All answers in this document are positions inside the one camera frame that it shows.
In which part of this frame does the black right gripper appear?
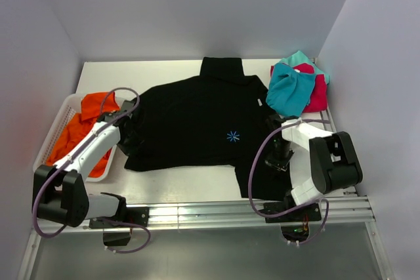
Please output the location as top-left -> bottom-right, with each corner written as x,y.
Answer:
265,139 -> 295,179

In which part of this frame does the black t-shirt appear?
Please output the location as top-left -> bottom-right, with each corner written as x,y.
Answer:
125,57 -> 291,201

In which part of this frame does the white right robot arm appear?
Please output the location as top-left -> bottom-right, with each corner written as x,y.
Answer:
264,114 -> 363,221

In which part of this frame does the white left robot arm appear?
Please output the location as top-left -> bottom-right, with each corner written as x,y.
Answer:
32,99 -> 140,238

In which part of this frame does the orange shirt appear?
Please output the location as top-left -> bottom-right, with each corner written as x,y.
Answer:
45,91 -> 119,178

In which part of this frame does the teal shirt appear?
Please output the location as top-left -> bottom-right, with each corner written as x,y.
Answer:
266,62 -> 316,117

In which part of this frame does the magenta shirt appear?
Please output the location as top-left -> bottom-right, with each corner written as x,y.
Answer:
270,64 -> 327,113

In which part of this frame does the white plastic basket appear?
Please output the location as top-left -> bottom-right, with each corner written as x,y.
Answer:
32,93 -> 131,183

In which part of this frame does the light turquoise shirt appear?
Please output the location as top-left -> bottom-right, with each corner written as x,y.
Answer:
280,50 -> 330,85

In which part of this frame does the aluminium rail frame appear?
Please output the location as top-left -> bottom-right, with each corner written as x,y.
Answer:
18,56 -> 394,280

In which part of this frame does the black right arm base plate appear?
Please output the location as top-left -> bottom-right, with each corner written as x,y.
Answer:
260,202 -> 322,223

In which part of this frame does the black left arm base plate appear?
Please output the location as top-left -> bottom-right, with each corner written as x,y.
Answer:
89,207 -> 150,229

